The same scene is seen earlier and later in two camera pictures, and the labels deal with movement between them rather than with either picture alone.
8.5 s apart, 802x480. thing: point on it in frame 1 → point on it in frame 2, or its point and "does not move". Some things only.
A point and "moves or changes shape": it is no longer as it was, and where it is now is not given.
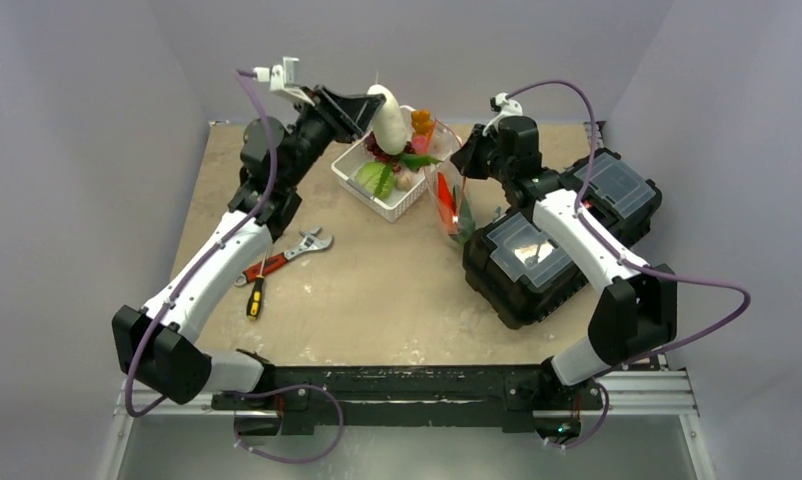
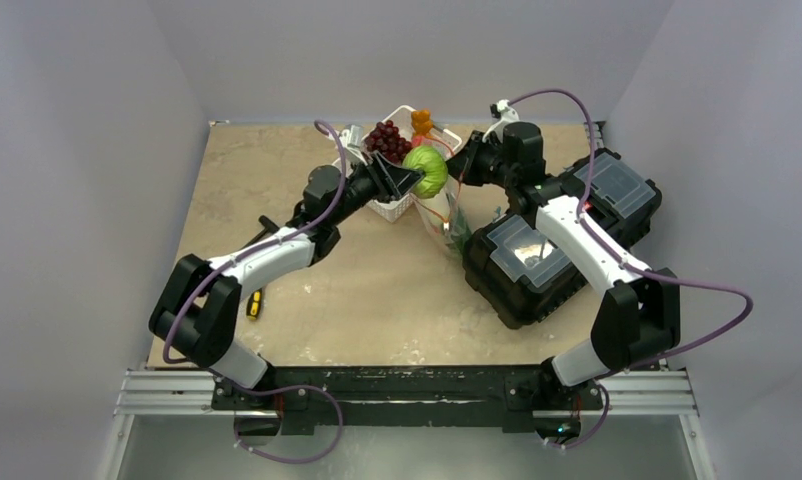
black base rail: (483, 398) does not move
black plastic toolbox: (517, 268) does not move
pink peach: (419, 144) does not move
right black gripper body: (474, 153) does not move
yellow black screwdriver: (256, 291) does not move
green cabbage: (377, 178) moves or changes shape
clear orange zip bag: (448, 186) moves or changes shape
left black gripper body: (321, 125) → (366, 185)
